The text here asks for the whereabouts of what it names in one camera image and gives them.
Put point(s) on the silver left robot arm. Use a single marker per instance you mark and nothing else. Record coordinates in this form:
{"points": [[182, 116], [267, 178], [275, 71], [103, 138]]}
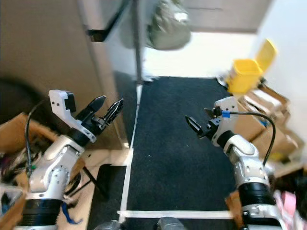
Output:
{"points": [[50, 177]]}

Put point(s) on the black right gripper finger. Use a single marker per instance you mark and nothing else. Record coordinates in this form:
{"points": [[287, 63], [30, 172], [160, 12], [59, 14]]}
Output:
{"points": [[194, 126], [211, 112]]}

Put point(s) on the yellow rubbish bin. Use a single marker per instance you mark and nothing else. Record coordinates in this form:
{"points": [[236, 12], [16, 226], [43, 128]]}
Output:
{"points": [[244, 76]]}

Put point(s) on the grey robot foot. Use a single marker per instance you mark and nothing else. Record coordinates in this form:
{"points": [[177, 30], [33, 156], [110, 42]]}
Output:
{"points": [[171, 224], [109, 225]]}

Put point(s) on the black metal stand leg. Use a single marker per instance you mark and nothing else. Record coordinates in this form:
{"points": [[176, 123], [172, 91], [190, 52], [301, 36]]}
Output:
{"points": [[98, 179]]}

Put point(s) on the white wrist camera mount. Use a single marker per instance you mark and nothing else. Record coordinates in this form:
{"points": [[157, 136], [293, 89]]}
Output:
{"points": [[226, 104], [61, 103]]}

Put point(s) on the brown cardboard scrap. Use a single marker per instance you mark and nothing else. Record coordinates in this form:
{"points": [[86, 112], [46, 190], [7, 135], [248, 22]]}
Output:
{"points": [[234, 208]]}

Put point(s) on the black floor mat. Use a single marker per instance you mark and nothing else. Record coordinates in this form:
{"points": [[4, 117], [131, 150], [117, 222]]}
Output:
{"points": [[172, 153]]}

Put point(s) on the grey green hanging bag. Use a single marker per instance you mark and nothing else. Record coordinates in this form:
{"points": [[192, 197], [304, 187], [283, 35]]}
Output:
{"points": [[169, 28]]}

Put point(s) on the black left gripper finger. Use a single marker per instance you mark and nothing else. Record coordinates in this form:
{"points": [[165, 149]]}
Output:
{"points": [[92, 106], [113, 111]]}

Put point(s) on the black tripod stand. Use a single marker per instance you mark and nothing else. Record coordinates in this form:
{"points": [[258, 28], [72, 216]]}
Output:
{"points": [[139, 48]]}

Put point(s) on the brown cardboard box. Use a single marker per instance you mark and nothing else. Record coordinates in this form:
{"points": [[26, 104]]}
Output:
{"points": [[276, 139], [19, 132], [266, 103]]}

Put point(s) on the grey left robot foot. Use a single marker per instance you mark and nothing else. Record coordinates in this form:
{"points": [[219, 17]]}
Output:
{"points": [[109, 225]]}

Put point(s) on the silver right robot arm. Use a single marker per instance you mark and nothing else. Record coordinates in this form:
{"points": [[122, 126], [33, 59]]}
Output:
{"points": [[249, 163]]}

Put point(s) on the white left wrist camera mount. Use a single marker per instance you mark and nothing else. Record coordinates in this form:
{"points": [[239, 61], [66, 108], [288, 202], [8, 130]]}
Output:
{"points": [[61, 103]]}

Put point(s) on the white floor tape line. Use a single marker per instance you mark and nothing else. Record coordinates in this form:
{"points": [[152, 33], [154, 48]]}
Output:
{"points": [[130, 158]]}

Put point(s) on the grey right robot foot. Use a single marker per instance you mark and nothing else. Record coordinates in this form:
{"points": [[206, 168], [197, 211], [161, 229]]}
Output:
{"points": [[171, 224]]}

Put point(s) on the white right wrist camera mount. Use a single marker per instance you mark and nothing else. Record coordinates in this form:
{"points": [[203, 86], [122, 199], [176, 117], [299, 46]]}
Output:
{"points": [[226, 104]]}

